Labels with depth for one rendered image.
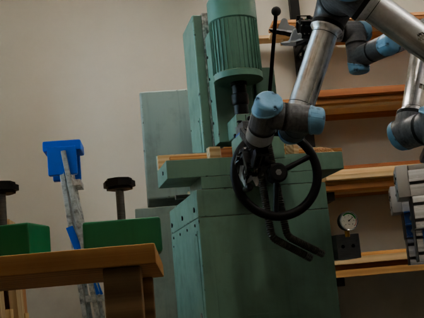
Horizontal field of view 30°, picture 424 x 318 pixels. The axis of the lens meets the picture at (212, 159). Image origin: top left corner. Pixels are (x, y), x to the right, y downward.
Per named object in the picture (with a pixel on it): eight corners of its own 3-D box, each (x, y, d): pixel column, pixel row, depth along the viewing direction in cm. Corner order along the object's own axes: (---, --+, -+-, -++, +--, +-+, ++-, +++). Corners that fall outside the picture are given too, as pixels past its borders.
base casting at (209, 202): (197, 217, 252) (194, 188, 253) (170, 234, 307) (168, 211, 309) (329, 208, 261) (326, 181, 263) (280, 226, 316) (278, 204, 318)
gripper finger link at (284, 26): (272, 14, 284) (297, 19, 281) (271, 30, 287) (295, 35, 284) (270, 17, 282) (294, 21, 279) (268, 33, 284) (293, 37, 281)
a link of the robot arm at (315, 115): (318, 113, 218) (279, 108, 217) (327, 103, 207) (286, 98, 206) (316, 141, 217) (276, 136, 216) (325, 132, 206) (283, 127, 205)
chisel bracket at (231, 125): (238, 137, 271) (235, 113, 273) (228, 146, 285) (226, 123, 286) (259, 137, 273) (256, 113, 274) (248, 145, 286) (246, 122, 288)
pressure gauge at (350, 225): (341, 236, 253) (338, 211, 255) (337, 237, 257) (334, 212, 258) (359, 235, 255) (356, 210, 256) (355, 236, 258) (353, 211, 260)
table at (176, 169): (170, 173, 243) (169, 154, 244) (157, 188, 272) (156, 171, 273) (355, 163, 256) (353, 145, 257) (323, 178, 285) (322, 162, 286)
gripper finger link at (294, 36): (281, 29, 269) (298, 24, 275) (280, 47, 272) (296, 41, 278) (289, 32, 267) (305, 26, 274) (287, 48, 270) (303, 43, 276)
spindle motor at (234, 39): (219, 76, 270) (211, -10, 275) (209, 90, 287) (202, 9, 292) (269, 74, 274) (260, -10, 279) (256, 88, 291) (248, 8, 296)
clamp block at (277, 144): (241, 160, 248) (239, 132, 250) (232, 168, 261) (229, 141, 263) (287, 158, 251) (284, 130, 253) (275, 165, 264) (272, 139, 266)
